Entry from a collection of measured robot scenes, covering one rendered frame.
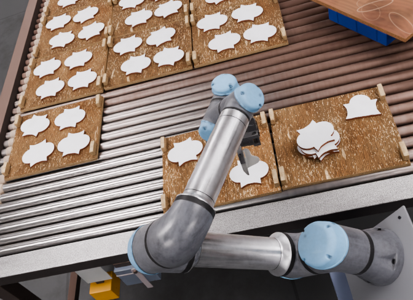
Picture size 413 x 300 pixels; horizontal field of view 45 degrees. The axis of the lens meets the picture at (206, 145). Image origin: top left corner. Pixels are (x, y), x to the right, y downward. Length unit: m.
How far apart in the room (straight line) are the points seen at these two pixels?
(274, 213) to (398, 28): 0.82
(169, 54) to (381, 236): 1.30
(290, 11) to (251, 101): 1.16
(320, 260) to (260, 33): 1.21
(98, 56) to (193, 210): 1.53
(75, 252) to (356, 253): 0.98
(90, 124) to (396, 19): 1.27
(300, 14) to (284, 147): 0.75
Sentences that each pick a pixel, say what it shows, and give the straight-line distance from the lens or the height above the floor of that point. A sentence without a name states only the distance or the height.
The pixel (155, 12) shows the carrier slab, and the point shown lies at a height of 0.95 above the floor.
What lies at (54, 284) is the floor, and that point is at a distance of 3.01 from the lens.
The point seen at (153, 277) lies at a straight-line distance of 1.87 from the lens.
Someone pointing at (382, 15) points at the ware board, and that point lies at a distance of 2.03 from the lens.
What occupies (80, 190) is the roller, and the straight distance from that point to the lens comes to 1.98.
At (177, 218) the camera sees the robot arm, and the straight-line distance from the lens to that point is 1.06.
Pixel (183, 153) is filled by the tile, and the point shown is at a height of 0.95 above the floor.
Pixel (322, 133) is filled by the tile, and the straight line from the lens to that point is 1.72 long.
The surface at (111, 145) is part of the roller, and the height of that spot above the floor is 0.92.
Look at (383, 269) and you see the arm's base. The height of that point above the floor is 1.08.
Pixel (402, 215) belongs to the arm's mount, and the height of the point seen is 1.10.
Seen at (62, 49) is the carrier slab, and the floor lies 0.94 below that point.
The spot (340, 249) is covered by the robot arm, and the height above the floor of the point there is 1.19.
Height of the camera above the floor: 2.32
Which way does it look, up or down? 48 degrees down
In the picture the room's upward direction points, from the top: 24 degrees counter-clockwise
